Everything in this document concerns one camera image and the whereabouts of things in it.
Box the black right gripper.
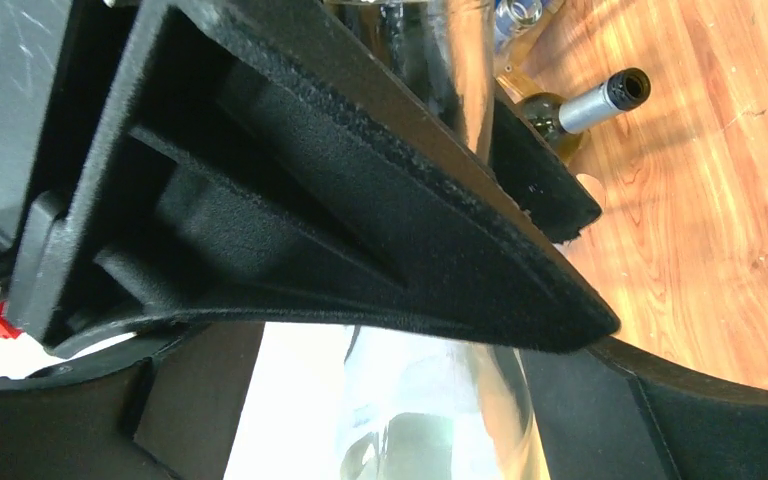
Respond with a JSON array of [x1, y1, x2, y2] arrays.
[[0, 1, 153, 358]]

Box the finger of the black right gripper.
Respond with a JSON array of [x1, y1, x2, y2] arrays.
[[490, 95, 603, 244], [6, 1, 620, 354]]

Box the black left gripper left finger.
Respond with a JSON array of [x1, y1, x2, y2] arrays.
[[0, 322, 264, 479]]

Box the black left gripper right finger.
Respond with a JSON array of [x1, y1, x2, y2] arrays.
[[522, 337, 768, 479]]

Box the clear glass bottle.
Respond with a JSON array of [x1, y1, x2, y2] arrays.
[[225, 323, 549, 479]]

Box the dark labelled clear bottle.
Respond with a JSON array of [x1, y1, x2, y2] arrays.
[[324, 1, 495, 166]]

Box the wooden wine rack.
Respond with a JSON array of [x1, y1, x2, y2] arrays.
[[494, 0, 564, 103]]

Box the olive wine bottle silver neck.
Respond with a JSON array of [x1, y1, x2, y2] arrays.
[[514, 67, 652, 167]]

